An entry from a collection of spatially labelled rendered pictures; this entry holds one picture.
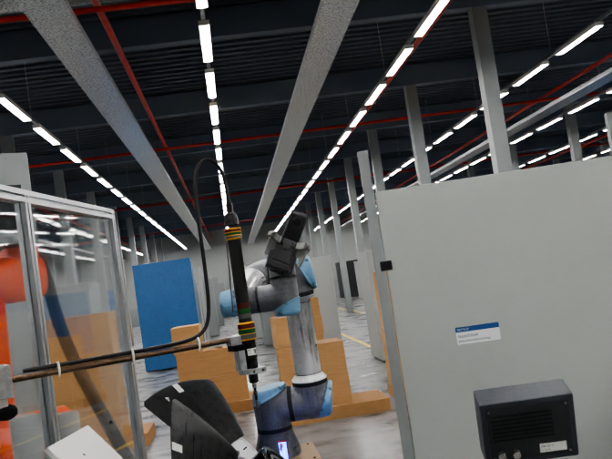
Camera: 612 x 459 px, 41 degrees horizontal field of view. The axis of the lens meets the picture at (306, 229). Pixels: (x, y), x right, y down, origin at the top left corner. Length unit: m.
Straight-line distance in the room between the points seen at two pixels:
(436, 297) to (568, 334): 0.62
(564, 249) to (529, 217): 0.21
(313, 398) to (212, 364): 8.58
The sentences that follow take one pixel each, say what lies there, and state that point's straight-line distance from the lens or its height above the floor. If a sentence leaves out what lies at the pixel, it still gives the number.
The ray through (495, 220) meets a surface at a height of 1.78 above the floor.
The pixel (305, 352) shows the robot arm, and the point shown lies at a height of 1.41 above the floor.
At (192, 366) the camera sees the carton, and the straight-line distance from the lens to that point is 11.22.
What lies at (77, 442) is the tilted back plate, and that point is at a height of 1.34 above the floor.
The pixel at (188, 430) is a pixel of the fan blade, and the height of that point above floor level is 1.37.
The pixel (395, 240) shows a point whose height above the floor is 1.76.
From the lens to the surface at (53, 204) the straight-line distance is 2.89.
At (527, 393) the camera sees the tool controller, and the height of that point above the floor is 1.24.
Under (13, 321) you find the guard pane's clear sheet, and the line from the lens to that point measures 2.52.
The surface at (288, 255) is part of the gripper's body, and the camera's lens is 2.07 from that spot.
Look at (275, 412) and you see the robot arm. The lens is 2.69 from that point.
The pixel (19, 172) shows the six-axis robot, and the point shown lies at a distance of 5.84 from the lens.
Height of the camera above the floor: 1.65
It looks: 3 degrees up
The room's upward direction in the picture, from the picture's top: 8 degrees counter-clockwise
